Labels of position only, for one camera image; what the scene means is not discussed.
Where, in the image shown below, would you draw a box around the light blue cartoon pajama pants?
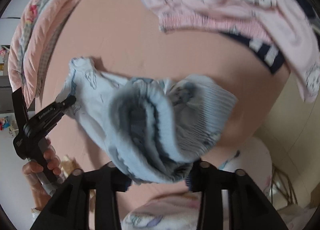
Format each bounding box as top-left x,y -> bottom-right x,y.
56,57 -> 237,183

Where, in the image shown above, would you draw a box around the white and yellow garment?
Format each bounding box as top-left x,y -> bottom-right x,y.
121,193 -> 201,230

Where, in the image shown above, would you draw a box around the person's left hand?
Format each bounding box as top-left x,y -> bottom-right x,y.
22,138 -> 62,186

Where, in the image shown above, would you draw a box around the white cartoon pillow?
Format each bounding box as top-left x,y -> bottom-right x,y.
218,137 -> 272,196

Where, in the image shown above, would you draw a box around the white toy shelf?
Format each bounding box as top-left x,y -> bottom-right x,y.
0,45 -> 10,76

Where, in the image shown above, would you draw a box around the pink folded quilt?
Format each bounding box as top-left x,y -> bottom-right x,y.
8,0 -> 80,106

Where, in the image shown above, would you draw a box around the navy white striped garment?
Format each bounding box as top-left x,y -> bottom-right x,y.
220,0 -> 317,74

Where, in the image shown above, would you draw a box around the pink cartoon pajama garment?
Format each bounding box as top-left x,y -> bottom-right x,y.
141,0 -> 319,102

